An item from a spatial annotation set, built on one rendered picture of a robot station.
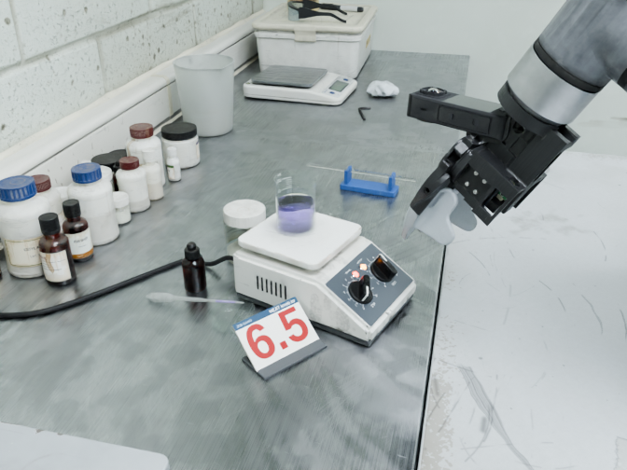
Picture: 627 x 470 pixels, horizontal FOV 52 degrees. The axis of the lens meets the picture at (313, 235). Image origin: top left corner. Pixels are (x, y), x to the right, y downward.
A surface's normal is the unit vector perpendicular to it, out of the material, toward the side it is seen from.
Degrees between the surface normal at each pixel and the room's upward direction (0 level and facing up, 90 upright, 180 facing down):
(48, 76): 90
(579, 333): 0
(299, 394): 0
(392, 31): 90
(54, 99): 90
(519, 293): 0
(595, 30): 89
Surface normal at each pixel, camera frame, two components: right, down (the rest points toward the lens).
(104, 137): 0.97, 0.11
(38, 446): 0.00, -0.88
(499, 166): 0.42, -0.63
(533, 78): -0.76, 0.16
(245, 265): -0.54, 0.40
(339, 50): -0.21, 0.52
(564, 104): 0.01, 0.72
